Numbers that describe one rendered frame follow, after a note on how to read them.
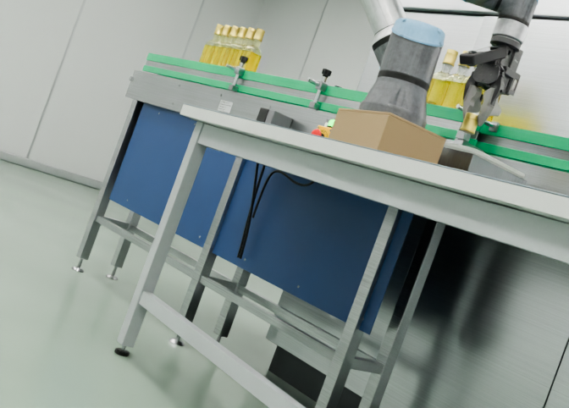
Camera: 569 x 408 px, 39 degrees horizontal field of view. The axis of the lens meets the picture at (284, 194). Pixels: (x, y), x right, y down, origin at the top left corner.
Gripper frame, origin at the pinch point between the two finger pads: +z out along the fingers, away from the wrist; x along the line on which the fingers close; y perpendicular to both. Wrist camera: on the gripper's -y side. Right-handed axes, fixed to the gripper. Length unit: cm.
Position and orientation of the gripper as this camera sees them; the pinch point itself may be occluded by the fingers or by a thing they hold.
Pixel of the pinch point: (472, 118)
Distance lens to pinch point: 194.6
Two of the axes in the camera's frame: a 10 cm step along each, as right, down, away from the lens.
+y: 7.2, 2.6, 6.4
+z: -3.4, 9.4, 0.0
